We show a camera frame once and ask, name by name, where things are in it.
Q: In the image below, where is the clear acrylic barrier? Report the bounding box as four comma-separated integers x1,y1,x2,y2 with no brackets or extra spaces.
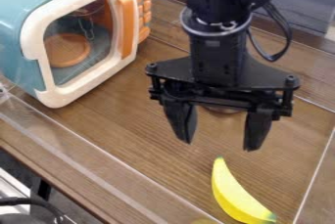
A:
0,86,222,224

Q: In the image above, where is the yellow toy banana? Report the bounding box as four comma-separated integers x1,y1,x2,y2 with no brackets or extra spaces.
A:
211,157,278,224

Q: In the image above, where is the orange microwave turntable plate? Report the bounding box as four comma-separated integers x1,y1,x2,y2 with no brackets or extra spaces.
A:
45,33,90,67

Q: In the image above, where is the blue toy microwave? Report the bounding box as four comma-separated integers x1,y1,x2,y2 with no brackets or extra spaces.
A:
0,0,152,108

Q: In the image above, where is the silver pot with wire handle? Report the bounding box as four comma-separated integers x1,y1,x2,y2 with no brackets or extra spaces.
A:
203,106,243,114

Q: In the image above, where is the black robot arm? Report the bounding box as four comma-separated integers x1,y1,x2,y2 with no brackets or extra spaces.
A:
145,0,301,152

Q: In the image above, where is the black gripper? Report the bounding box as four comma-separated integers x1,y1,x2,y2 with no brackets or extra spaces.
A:
145,8,301,152

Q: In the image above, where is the black cable bottom left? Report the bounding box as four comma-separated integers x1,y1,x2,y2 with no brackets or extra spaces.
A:
0,197,67,224

